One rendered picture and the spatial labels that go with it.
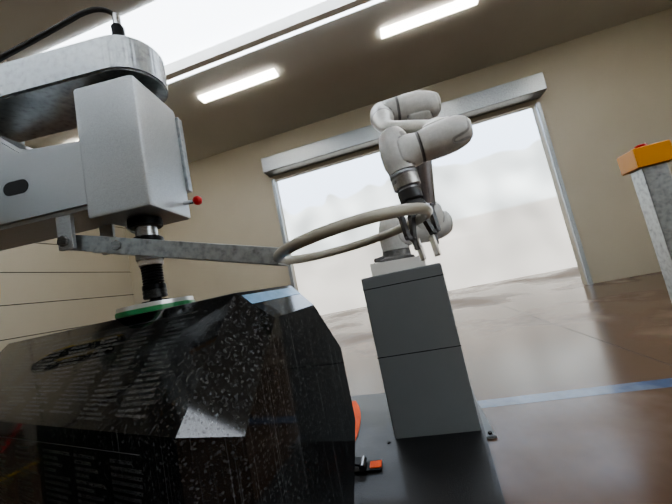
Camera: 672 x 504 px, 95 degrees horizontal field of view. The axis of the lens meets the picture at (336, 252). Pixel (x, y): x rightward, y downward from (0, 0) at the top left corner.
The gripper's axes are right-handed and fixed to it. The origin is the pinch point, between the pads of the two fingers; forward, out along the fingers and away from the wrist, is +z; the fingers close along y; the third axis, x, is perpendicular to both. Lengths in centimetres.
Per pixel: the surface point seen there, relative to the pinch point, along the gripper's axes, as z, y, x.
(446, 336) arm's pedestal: 40, -22, -50
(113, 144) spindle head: -55, 84, -4
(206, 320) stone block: 3, 67, 9
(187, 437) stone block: 22, 70, 27
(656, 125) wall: -103, -577, -256
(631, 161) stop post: -12, -97, -2
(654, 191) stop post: 2, -99, 0
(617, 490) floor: 88, -35, 0
